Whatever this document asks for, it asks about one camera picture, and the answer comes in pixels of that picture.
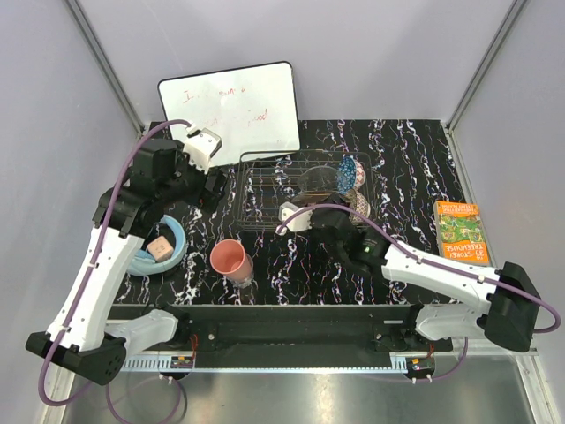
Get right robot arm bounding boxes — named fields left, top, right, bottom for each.
left=306, top=203, right=541, bottom=352

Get purple cable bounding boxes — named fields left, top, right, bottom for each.
left=275, top=203, right=561, bottom=383
left=37, top=118, right=198, bottom=423

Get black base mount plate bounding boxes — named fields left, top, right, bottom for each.
left=139, top=303, right=454, bottom=370

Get light blue headphones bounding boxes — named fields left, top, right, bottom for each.
left=127, top=215, right=187, bottom=276

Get red floral plate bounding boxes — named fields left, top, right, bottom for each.
left=296, top=191, right=336, bottom=203

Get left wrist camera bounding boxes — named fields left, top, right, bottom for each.
left=183, top=128, right=222, bottom=174

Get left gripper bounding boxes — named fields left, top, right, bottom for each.
left=159, top=140, right=230, bottom=213

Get wire dish rack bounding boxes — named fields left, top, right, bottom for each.
left=236, top=149, right=374, bottom=231

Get pink dice cube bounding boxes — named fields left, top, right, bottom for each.
left=147, top=236, right=175, bottom=263

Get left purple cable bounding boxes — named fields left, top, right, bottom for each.
left=37, top=118, right=198, bottom=423

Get red patterned white bowl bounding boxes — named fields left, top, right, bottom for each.
left=344, top=189, right=371, bottom=217

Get clear glass plate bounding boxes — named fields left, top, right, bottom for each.
left=298, top=165, right=348, bottom=193

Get blue patterned bowl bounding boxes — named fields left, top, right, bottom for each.
left=337, top=155, right=366, bottom=194

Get pink tumbler cup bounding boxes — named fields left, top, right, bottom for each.
left=209, top=238, right=254, bottom=289

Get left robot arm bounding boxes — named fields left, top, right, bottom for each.
left=26, top=132, right=226, bottom=386

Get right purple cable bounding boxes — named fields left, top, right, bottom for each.
left=275, top=203, right=561, bottom=383

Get orange green book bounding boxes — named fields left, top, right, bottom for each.
left=434, top=201, right=491, bottom=266

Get whiteboard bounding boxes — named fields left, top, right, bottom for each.
left=158, top=61, right=300, bottom=167

